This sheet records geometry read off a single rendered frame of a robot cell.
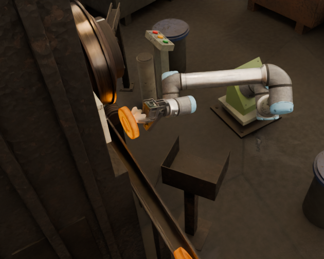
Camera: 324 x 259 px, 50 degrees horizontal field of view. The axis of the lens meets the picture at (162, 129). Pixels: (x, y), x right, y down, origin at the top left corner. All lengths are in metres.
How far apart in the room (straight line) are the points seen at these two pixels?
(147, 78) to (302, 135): 1.23
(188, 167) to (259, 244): 0.74
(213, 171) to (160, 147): 0.95
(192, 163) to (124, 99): 1.43
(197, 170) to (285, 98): 0.58
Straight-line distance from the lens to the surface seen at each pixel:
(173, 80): 1.85
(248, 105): 2.67
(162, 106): 1.67
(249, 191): 2.41
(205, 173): 1.72
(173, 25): 3.10
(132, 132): 1.59
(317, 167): 2.07
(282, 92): 1.88
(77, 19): 1.42
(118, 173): 1.40
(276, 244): 2.25
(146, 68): 2.57
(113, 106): 2.19
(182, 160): 1.75
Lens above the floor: 1.98
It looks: 46 degrees down
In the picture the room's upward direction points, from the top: 5 degrees counter-clockwise
